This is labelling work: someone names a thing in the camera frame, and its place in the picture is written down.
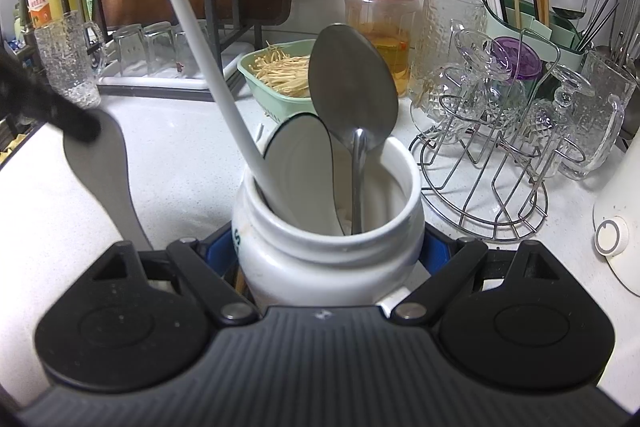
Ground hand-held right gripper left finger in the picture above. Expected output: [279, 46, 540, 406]
[90, 224, 258, 325]

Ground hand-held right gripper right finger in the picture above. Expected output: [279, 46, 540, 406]
[390, 229, 561, 325]

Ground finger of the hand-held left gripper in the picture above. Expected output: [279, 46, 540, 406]
[0, 47, 101, 142]

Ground white ceramic spoon dark rim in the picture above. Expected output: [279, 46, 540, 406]
[262, 112, 347, 236]
[62, 109, 153, 253]

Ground white ceramic jar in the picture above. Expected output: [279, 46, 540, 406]
[231, 136, 426, 308]

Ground white chopstick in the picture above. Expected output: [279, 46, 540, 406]
[137, 0, 283, 212]

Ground large metal spoon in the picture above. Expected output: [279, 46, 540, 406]
[307, 23, 400, 235]

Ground clear drinking glass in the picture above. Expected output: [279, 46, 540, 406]
[175, 19, 211, 72]
[145, 23, 177, 75]
[112, 26, 147, 76]

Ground green plastic basket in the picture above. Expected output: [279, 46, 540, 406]
[237, 39, 318, 122]

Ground bundle of dry noodles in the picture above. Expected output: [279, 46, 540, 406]
[248, 42, 313, 98]

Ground black metal dish rack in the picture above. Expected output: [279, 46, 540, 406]
[52, 0, 266, 94]

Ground white electric kettle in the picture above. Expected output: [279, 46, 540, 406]
[593, 151, 640, 298]

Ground crystal stemmed goblet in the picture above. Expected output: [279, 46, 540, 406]
[450, 28, 513, 132]
[525, 64, 597, 180]

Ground large textured glass mug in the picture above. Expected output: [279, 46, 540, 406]
[557, 49, 640, 181]

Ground purple lidded cup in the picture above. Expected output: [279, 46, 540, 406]
[490, 36, 543, 82]

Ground tall textured glass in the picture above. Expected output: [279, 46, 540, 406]
[410, 0, 488, 120]

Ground plastic jar red lid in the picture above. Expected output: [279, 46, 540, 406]
[344, 0, 422, 98]

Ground green chopstick holder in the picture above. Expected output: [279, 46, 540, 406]
[482, 0, 593, 72]

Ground metal ladle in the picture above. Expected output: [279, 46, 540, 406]
[552, 6, 587, 22]

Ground wire glass rack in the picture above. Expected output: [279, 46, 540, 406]
[410, 29, 586, 242]

